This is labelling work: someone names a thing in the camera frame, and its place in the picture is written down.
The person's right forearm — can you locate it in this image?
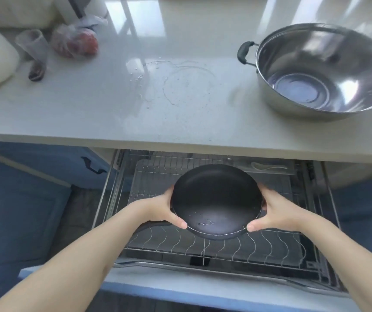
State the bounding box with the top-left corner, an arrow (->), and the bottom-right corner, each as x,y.
295,208 -> 372,312

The clear plastic cup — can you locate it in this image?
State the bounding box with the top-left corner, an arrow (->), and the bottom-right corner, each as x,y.
15,29 -> 49,70

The plastic bag with red fruit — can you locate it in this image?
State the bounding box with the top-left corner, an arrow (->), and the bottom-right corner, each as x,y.
50,16 -> 108,59

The blue drawer front panel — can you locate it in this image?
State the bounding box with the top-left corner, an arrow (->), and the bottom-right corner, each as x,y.
18,265 -> 352,312

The black cabinet handle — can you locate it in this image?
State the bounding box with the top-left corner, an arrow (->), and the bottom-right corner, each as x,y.
81,156 -> 108,175

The black frying pan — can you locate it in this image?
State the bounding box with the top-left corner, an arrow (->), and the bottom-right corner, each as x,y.
135,164 -> 268,241

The person's left hand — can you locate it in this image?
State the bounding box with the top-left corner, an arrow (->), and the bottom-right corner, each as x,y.
136,187 -> 188,230

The wire dish rack drawer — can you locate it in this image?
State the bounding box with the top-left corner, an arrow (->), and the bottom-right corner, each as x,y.
93,149 -> 349,291

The person's right hand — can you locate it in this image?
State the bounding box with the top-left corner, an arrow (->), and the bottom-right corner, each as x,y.
246,183 -> 307,233

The white ceramic spoon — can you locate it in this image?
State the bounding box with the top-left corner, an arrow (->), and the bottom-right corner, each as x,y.
251,162 -> 288,171

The person's left forearm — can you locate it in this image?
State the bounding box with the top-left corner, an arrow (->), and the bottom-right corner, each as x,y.
0,200 -> 151,312

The dark spoon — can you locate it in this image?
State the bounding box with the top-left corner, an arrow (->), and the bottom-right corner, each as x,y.
28,60 -> 46,82

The stainless steel pot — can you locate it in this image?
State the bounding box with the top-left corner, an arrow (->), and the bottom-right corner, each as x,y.
237,23 -> 372,122

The blue cabinet door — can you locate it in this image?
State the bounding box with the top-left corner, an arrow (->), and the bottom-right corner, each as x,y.
0,141 -> 118,268

